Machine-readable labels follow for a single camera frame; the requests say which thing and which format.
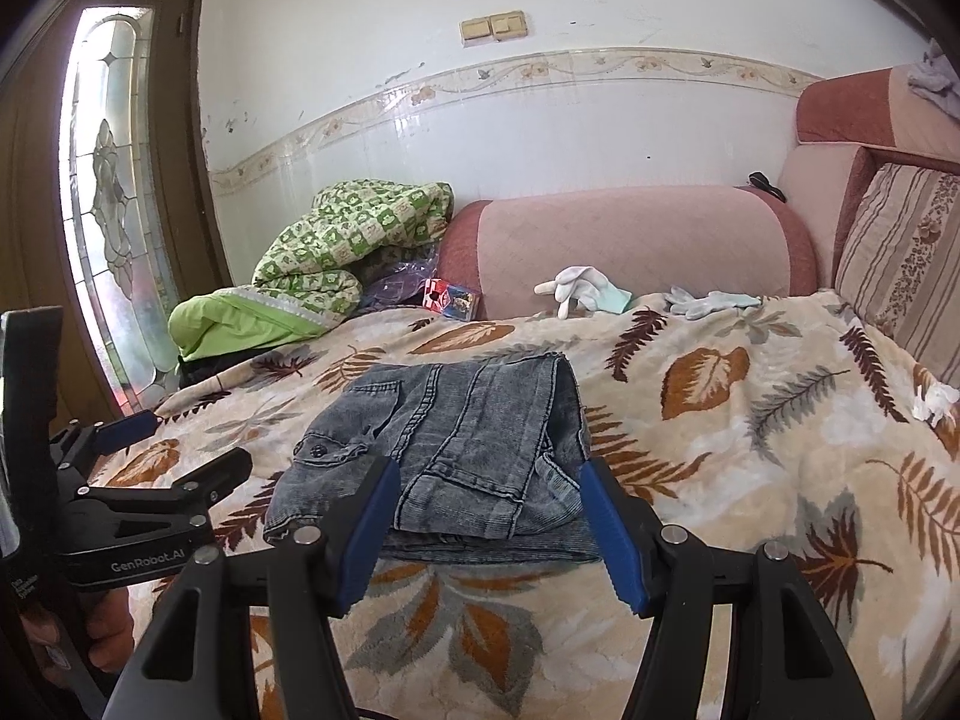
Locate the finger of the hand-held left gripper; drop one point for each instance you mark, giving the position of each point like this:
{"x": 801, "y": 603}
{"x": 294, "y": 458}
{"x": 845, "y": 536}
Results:
{"x": 187, "y": 484}
{"x": 127, "y": 431}

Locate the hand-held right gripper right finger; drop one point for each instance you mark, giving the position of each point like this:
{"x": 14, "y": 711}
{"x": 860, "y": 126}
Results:
{"x": 615, "y": 532}

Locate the grey denim pants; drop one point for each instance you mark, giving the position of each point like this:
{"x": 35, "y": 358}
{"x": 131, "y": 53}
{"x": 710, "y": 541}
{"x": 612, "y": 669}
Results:
{"x": 480, "y": 435}

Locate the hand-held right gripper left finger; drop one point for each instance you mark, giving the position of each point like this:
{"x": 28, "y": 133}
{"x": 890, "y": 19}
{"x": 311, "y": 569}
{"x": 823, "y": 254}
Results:
{"x": 371, "y": 532}

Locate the purple plastic bag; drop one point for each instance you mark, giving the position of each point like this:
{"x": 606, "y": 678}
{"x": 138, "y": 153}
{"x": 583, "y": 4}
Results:
{"x": 394, "y": 289}

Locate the crumpled white tissue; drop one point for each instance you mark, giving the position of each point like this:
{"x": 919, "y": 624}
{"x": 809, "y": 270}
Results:
{"x": 936, "y": 399}

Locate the person's left hand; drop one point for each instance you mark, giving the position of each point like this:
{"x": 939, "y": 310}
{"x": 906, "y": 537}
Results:
{"x": 109, "y": 630}

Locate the lavender cloth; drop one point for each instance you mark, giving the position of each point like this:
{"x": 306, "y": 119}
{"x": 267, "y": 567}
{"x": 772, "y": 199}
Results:
{"x": 937, "y": 79}

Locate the stained glass wooden door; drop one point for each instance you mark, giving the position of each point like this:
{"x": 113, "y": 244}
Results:
{"x": 112, "y": 165}

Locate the grey white glove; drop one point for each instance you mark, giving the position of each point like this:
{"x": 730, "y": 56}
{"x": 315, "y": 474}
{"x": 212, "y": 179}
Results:
{"x": 709, "y": 304}

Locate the small red blue box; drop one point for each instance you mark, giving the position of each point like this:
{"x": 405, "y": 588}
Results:
{"x": 450, "y": 300}

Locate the pale green cloth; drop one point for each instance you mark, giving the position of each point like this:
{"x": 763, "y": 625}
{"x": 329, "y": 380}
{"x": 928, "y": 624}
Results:
{"x": 616, "y": 301}

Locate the pink sofa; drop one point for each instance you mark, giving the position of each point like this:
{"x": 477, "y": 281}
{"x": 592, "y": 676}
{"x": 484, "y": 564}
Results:
{"x": 622, "y": 240}

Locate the striped sofa cushion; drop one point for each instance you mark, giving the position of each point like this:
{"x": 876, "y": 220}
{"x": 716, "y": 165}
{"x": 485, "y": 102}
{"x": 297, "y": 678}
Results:
{"x": 907, "y": 255}

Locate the black hair clip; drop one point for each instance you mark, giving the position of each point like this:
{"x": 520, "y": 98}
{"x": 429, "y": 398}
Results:
{"x": 761, "y": 181}

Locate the beige wall switch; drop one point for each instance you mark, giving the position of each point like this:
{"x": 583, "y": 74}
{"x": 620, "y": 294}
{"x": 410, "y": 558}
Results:
{"x": 477, "y": 30}
{"x": 508, "y": 25}

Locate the green patterned quilt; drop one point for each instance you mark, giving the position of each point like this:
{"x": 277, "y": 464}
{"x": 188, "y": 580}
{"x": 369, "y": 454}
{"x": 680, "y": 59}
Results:
{"x": 352, "y": 232}

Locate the leaf print blanket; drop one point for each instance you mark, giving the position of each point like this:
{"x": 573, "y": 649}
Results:
{"x": 712, "y": 465}

